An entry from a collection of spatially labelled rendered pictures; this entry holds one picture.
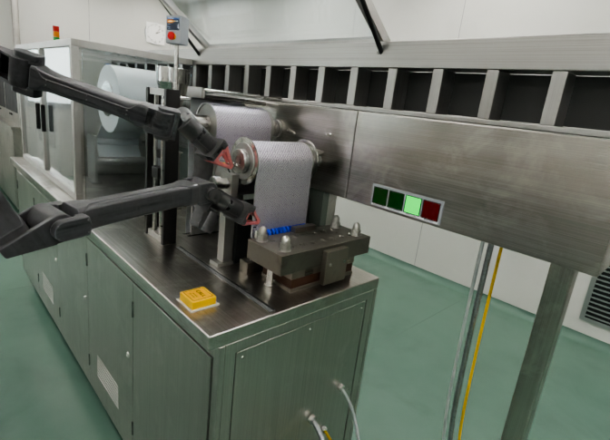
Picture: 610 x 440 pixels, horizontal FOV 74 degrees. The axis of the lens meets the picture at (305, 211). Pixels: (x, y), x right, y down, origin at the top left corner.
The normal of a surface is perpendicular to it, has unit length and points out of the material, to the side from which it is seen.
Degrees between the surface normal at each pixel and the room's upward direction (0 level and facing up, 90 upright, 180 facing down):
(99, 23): 90
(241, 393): 90
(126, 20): 90
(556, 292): 90
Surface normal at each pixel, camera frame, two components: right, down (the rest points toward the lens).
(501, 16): -0.72, 0.10
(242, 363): 0.68, 0.25
